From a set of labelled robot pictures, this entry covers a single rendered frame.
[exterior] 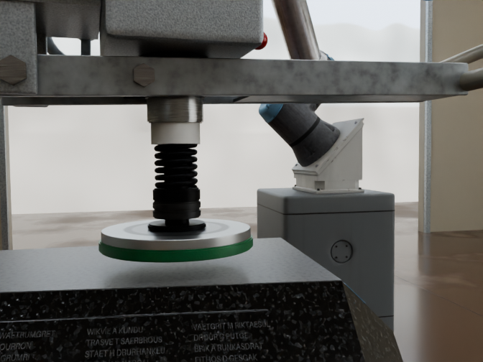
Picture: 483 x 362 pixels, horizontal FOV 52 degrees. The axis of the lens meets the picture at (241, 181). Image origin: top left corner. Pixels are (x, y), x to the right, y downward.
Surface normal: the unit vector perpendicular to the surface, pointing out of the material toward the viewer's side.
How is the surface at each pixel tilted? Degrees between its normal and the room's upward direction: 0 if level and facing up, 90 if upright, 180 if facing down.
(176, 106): 90
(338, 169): 90
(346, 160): 90
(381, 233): 90
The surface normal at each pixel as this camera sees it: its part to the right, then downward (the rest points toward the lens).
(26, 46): 0.29, 0.05
